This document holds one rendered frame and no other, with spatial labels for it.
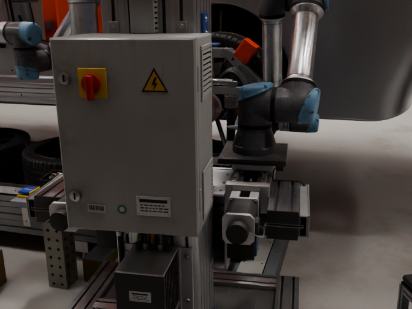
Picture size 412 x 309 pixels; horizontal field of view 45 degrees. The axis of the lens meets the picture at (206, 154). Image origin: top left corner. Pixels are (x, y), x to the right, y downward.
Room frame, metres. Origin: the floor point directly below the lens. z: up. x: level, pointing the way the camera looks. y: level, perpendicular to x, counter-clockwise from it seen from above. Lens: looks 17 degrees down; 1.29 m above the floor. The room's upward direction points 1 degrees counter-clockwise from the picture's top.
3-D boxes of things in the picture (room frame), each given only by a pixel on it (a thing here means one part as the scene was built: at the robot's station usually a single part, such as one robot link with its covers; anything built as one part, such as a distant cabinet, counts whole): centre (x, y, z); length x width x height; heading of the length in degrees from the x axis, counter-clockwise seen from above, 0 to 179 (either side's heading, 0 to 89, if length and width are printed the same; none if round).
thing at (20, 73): (1.73, 0.61, 1.12); 0.11 x 0.08 x 0.11; 155
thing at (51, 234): (2.15, 0.71, 0.21); 0.10 x 0.10 x 0.42; 73
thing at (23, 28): (1.72, 0.61, 1.21); 0.11 x 0.08 x 0.09; 65
